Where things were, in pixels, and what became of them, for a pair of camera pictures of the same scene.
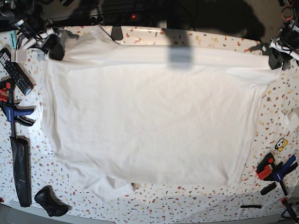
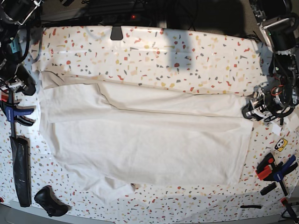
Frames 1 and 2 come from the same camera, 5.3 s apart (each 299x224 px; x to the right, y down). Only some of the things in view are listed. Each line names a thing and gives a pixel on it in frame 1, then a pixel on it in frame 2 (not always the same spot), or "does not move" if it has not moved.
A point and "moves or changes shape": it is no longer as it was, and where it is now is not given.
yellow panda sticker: x=281 y=144 does not move
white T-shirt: x=120 y=114 moves or changes shape
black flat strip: x=256 y=206 does not move
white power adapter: x=291 y=121 does not move
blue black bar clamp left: x=21 y=154 does not move
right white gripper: x=56 y=49 → x=24 y=78
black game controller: x=47 y=198 does not move
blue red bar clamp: x=266 y=170 does not move
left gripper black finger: x=276 y=58 → x=246 y=113
